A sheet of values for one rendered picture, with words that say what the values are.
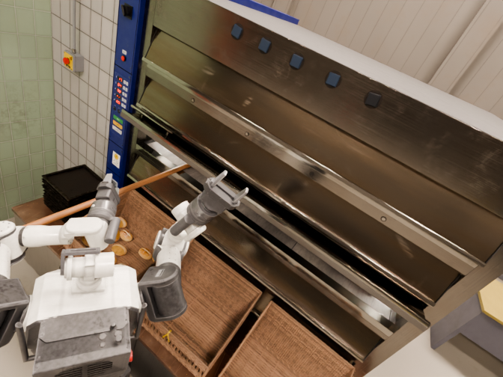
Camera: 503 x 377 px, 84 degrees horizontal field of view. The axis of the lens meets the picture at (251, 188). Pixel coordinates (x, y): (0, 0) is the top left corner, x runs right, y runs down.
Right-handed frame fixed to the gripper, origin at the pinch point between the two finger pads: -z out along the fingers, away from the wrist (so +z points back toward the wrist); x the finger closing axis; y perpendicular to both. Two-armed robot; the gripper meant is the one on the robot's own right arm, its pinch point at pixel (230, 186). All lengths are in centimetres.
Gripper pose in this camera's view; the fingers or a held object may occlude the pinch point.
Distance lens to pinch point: 83.3
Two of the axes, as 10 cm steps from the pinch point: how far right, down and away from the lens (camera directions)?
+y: 1.9, -6.1, 7.6
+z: -6.5, 5.0, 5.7
